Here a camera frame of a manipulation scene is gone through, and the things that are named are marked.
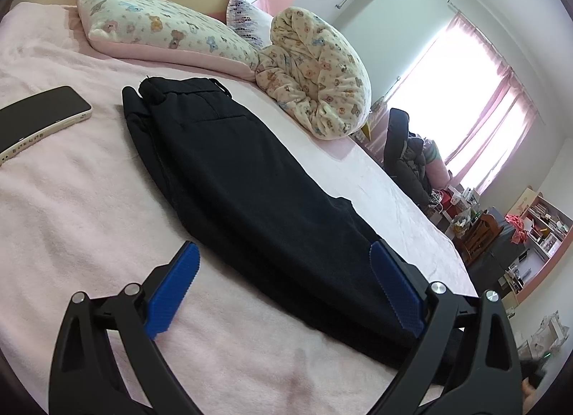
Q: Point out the purple print pillow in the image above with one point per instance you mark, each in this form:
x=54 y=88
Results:
x=246 y=16

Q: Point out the black office chair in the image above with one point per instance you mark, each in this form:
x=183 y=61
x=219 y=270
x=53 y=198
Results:
x=396 y=128

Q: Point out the pink bookshelf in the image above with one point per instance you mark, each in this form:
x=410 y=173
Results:
x=548 y=227

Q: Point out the red cloth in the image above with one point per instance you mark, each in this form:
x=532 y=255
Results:
x=517 y=227

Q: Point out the smartphone with cream case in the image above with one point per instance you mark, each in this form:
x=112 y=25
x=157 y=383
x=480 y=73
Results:
x=40 y=115

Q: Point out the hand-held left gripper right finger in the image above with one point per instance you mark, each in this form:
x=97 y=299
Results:
x=396 y=289

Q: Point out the brown wooden chair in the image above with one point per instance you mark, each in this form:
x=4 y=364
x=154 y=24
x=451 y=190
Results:
x=479 y=236

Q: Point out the pink plush cushion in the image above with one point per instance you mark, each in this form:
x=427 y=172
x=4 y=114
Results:
x=438 y=164

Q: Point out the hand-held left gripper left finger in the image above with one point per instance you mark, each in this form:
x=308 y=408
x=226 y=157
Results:
x=172 y=294

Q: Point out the pink fleece blanket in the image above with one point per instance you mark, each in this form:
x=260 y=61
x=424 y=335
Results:
x=89 y=200

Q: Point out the pink curtain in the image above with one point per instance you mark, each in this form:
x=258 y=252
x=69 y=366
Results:
x=488 y=128

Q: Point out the black pants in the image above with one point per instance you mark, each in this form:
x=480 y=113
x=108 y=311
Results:
x=250 y=182

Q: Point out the dark desk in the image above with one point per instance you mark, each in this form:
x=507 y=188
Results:
x=497 y=258

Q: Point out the rolled teddy print quilt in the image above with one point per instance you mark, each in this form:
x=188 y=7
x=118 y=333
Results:
x=313 y=70

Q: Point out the dark jacket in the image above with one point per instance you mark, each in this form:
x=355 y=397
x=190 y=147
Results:
x=412 y=169

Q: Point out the teddy print pillow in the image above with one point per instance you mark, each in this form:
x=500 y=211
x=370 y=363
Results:
x=156 y=25

